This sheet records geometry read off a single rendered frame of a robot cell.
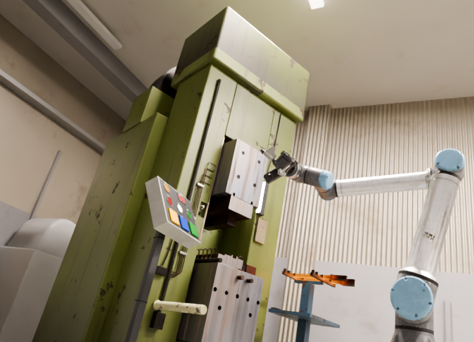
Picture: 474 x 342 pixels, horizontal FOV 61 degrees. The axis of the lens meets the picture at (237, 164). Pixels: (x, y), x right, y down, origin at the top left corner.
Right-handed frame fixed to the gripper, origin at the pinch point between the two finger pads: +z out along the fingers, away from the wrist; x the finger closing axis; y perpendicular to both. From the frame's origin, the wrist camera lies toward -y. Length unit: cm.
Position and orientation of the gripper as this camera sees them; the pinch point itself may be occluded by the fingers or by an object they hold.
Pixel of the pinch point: (268, 161)
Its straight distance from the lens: 178.2
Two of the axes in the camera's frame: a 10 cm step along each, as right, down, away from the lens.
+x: 5.1, 7.1, -4.9
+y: 7.0, -6.7, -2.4
